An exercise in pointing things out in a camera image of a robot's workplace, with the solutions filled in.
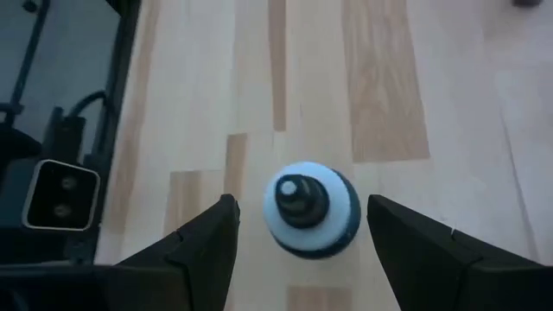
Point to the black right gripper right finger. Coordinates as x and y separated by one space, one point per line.
415 259

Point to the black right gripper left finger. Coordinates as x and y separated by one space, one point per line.
211 250

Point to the black food coloring bottle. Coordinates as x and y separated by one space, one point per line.
302 203

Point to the black thin rod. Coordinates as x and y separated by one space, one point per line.
30 56

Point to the silver-framed black camera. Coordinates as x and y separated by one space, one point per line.
60 196

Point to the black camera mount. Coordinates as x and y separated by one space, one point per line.
65 134

